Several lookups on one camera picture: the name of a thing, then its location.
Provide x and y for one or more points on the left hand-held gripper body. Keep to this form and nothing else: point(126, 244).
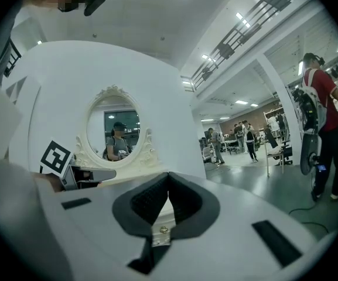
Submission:
point(56, 158)

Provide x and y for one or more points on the wooden chair with cushion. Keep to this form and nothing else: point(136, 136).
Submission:
point(274, 154)

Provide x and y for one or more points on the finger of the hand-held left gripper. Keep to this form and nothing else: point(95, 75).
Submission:
point(104, 174)

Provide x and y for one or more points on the black office chair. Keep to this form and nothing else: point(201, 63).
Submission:
point(287, 152)

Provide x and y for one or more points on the person's left hand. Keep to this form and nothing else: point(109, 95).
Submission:
point(50, 181)

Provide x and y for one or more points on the grey wheeled device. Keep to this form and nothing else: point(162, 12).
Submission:
point(307, 154)

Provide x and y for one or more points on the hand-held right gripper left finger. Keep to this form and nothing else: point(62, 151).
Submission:
point(98, 230)

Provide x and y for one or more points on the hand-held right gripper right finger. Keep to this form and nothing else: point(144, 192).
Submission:
point(230, 230)

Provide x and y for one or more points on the white ornate oval mirror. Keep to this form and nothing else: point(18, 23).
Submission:
point(145, 157)

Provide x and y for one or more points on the black metal railing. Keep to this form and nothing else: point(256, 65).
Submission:
point(224, 50)

